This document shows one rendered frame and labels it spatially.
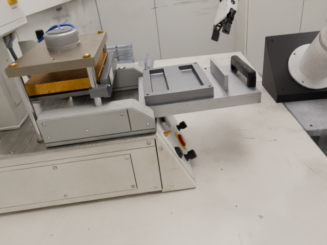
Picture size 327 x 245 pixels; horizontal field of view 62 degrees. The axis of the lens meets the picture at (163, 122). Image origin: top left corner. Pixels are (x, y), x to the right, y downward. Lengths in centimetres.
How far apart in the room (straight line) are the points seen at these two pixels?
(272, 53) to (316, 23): 178
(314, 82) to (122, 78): 72
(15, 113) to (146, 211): 41
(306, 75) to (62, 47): 87
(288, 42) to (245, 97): 59
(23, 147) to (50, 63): 21
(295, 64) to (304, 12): 173
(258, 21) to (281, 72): 164
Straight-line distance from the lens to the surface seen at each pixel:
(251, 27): 277
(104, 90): 60
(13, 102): 80
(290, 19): 286
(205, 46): 316
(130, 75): 85
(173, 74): 76
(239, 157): 83
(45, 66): 61
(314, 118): 106
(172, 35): 311
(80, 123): 62
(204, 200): 70
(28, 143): 72
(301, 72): 118
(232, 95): 68
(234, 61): 81
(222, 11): 123
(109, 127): 61
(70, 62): 60
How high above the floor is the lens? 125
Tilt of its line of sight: 29 degrees down
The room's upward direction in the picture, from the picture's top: 7 degrees counter-clockwise
